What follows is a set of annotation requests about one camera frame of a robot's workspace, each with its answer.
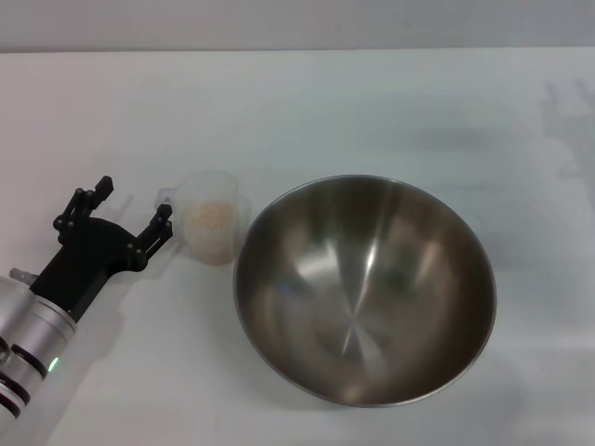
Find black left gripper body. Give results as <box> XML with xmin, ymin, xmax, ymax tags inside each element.
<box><xmin>29</xmin><ymin>215</ymin><xmax>146</xmax><ymax>325</ymax></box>

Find white rice grains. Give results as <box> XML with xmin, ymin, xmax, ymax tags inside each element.
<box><xmin>184</xmin><ymin>199</ymin><xmax>236</xmax><ymax>264</ymax></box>

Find clear plastic measuring cup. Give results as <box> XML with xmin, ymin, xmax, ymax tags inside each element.
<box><xmin>154</xmin><ymin>170</ymin><xmax>253</xmax><ymax>267</ymax></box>

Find stainless steel mixing bowl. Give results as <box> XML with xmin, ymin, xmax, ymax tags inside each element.
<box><xmin>232</xmin><ymin>174</ymin><xmax>498</xmax><ymax>411</ymax></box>

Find gripper cable plug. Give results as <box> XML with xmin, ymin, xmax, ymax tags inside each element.
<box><xmin>7</xmin><ymin>266</ymin><xmax>38</xmax><ymax>286</ymax></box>

